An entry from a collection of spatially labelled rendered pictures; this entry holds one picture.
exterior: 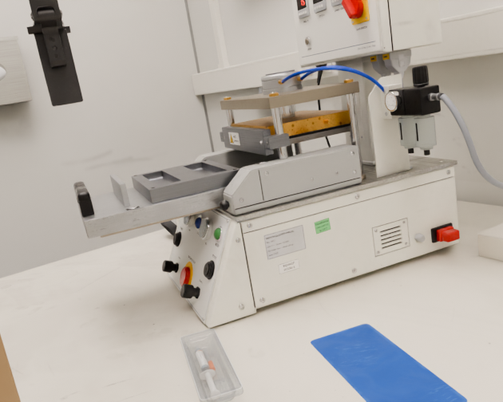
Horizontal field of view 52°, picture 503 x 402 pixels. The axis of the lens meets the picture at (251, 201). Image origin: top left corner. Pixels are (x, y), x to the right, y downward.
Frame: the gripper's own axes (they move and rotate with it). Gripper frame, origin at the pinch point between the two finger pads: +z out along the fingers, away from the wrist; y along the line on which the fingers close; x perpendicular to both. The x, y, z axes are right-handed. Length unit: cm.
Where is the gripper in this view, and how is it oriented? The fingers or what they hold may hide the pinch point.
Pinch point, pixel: (59, 68)
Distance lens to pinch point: 55.8
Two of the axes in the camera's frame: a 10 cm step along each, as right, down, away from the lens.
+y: 3.4, 1.6, -9.3
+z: 1.7, 9.6, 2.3
